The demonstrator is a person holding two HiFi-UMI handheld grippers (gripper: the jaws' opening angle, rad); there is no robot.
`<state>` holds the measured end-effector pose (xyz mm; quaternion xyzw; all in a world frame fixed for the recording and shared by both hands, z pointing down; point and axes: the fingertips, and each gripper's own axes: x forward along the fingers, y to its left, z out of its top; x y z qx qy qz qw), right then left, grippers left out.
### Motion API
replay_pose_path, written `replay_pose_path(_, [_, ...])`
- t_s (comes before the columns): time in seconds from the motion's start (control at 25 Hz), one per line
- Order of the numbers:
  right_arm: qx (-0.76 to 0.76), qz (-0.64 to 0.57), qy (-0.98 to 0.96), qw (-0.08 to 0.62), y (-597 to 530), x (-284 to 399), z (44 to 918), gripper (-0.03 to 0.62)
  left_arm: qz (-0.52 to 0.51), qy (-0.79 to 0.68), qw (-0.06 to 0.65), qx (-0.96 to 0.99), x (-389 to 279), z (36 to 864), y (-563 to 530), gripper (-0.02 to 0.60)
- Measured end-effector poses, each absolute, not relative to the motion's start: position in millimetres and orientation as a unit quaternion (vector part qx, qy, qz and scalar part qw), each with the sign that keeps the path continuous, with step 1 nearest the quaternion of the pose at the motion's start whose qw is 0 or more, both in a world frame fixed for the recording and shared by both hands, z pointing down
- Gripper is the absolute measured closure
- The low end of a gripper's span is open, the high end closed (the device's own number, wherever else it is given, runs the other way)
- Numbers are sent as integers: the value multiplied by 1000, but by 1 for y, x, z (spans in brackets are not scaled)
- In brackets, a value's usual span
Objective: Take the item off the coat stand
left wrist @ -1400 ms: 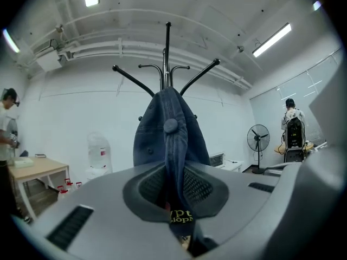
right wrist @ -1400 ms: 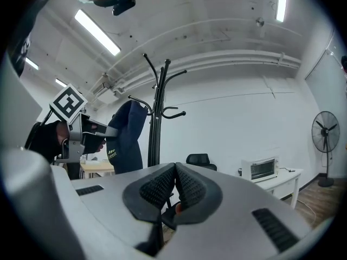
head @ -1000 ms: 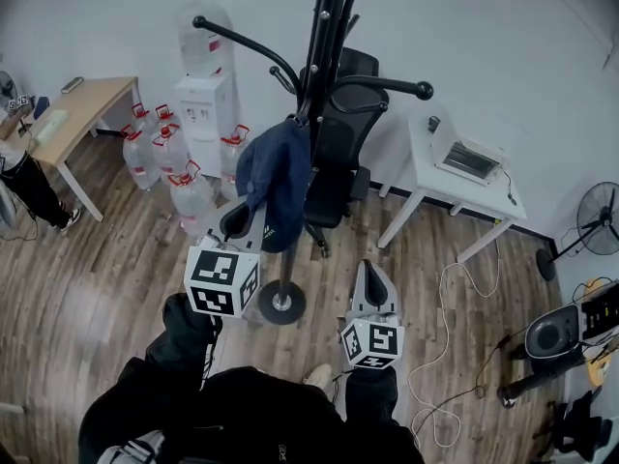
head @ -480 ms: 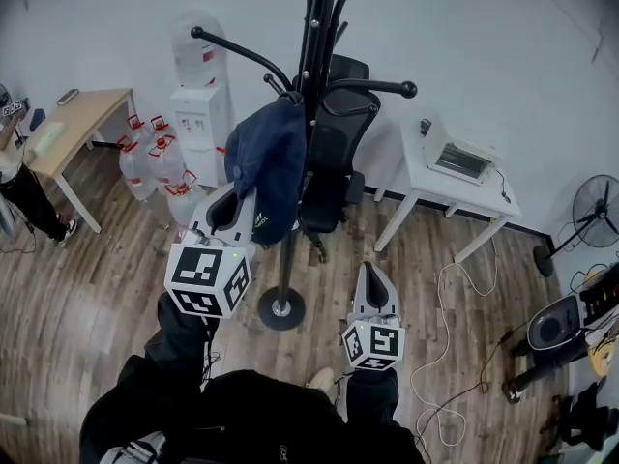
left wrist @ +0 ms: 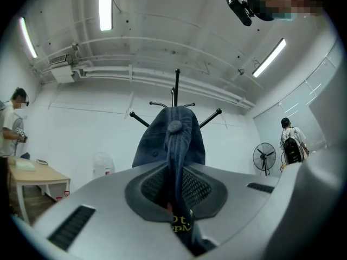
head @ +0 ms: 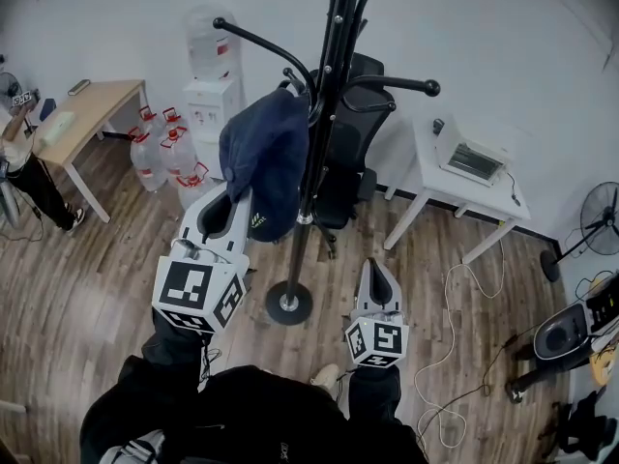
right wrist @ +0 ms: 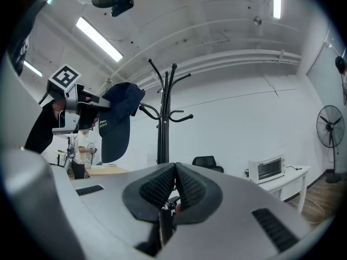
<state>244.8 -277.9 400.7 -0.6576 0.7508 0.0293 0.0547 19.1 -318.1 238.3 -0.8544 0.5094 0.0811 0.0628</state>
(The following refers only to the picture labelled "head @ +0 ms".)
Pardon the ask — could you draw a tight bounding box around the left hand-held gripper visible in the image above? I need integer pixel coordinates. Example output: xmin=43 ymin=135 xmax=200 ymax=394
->
xmin=151 ymin=184 xmax=253 ymax=335

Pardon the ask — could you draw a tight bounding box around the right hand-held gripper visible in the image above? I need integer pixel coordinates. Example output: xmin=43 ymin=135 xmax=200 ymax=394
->
xmin=343 ymin=257 xmax=410 ymax=369

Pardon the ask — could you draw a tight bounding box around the navy blue cap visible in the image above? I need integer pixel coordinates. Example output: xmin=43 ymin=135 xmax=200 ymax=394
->
xmin=219 ymin=88 xmax=310 ymax=244

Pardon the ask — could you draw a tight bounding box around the black coat rack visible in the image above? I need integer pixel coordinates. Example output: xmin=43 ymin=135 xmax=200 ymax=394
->
xmin=212 ymin=0 xmax=457 ymax=327

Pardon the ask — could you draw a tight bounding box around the person's left forearm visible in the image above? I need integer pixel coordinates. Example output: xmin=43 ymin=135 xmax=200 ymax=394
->
xmin=141 ymin=306 xmax=215 ymax=396

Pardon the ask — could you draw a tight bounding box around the person's right forearm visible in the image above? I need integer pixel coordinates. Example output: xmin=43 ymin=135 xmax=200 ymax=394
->
xmin=347 ymin=362 xmax=402 ymax=425

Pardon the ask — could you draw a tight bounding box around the group of clear water jugs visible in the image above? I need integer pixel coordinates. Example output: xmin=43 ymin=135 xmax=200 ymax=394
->
xmin=128 ymin=106 xmax=215 ymax=212

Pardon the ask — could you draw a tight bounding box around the person's right shoe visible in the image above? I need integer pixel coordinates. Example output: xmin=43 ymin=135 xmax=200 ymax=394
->
xmin=309 ymin=362 xmax=342 ymax=389

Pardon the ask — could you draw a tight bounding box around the white water dispenser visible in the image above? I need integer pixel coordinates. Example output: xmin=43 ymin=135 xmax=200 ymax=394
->
xmin=182 ymin=77 xmax=248 ymax=183

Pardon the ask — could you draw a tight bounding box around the white square table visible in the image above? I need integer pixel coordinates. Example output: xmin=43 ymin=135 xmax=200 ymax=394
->
xmin=384 ymin=113 xmax=532 ymax=266

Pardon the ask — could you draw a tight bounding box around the black mesh office chair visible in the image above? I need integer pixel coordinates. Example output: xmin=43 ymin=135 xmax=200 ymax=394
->
xmin=279 ymin=51 xmax=398 ymax=260

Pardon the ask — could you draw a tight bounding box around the light wood desk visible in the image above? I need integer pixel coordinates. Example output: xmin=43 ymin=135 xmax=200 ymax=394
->
xmin=32 ymin=78 xmax=147 ymax=224

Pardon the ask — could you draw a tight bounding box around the white toaster oven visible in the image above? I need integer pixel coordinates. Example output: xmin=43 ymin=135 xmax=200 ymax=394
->
xmin=433 ymin=122 xmax=510 ymax=188

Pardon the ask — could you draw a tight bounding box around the person's black clothed body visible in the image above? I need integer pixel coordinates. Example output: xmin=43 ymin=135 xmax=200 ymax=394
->
xmin=79 ymin=354 xmax=429 ymax=464

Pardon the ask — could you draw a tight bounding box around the large clear dispenser bottle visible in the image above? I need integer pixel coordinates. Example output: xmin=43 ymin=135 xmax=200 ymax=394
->
xmin=186 ymin=5 xmax=241 ymax=82

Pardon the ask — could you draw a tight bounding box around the grey round-faced device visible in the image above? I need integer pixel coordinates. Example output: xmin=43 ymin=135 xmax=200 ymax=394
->
xmin=533 ymin=302 xmax=604 ymax=362

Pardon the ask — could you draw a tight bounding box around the pale green packet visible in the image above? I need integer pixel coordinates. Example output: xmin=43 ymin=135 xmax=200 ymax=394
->
xmin=37 ymin=110 xmax=76 ymax=148

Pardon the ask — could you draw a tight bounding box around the black standing fan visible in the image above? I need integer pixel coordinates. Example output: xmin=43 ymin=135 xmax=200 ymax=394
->
xmin=540 ymin=181 xmax=619 ymax=283

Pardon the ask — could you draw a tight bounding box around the white floor cable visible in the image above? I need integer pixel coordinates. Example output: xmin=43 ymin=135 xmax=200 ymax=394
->
xmin=414 ymin=237 xmax=507 ymax=450

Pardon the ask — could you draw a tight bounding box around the black floor cable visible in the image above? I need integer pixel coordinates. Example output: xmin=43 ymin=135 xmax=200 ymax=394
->
xmin=419 ymin=326 xmax=539 ymax=418

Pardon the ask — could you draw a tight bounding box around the black oven power cable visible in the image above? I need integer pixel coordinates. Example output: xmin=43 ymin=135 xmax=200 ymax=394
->
xmin=502 ymin=170 xmax=524 ymax=208

